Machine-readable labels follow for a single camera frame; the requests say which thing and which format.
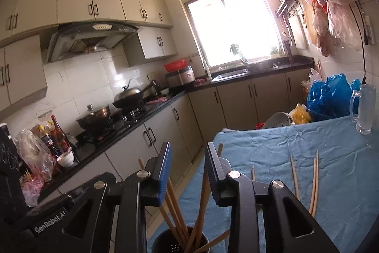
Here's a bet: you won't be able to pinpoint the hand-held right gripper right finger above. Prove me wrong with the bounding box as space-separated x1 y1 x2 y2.
205 143 341 253

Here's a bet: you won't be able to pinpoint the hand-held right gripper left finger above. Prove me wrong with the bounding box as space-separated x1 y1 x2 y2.
62 142 173 253

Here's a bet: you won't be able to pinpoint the long wooden chopstick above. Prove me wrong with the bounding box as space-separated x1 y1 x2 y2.
139 159 184 246
195 229 231 253
185 143 223 253
167 177 190 242

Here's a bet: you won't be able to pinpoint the black utensil holder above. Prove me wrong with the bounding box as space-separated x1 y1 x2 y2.
151 226 209 253

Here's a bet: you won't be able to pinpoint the row of wooden chopsticks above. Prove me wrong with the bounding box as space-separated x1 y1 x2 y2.
251 150 320 216

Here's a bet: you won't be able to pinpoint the blue tablecloth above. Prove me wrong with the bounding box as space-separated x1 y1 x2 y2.
146 117 379 253

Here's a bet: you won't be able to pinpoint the white bowl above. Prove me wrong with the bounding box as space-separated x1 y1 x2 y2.
56 151 75 168

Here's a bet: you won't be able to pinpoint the gas stove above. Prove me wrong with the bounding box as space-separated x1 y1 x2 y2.
80 106 149 142

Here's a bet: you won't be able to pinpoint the clear plastic bag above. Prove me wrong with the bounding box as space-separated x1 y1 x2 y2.
14 129 54 183

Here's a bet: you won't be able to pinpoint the black kitchen countertop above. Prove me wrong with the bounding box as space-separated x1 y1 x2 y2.
21 56 314 200

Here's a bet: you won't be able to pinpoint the beige base cabinets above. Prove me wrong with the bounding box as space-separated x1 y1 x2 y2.
56 68 313 212

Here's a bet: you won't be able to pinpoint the white colander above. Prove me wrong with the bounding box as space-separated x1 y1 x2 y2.
262 111 293 131

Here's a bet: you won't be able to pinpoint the black wok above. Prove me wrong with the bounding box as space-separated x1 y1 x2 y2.
113 79 158 109

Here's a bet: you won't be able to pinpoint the sauce bottles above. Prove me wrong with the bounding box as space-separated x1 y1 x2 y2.
38 115 72 159

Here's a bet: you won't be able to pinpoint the metal cooking pot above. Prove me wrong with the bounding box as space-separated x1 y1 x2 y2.
76 104 112 131

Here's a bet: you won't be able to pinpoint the silver rice cooker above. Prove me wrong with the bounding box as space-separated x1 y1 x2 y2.
165 66 196 88

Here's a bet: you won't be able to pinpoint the steel kitchen sink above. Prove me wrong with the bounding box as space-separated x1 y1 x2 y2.
212 69 250 82

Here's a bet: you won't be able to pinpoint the yellow plastic bag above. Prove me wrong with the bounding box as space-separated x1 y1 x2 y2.
289 104 312 125

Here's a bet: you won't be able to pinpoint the red plastic basin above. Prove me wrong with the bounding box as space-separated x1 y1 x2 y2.
164 59 189 72

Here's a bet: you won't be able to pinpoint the blue plastic bags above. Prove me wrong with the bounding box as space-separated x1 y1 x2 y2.
306 73 361 122

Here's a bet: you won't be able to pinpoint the range hood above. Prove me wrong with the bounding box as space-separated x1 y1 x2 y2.
44 22 140 64

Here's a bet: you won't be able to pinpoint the kitchen window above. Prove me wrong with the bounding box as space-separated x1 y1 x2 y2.
172 0 293 69

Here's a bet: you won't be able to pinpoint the clear glass mug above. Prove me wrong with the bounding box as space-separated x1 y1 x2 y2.
349 84 377 135

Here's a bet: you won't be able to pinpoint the black wall rack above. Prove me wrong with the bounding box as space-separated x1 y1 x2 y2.
275 0 304 18

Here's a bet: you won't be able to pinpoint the black power cable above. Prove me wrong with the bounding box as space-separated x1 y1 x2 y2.
349 3 368 85

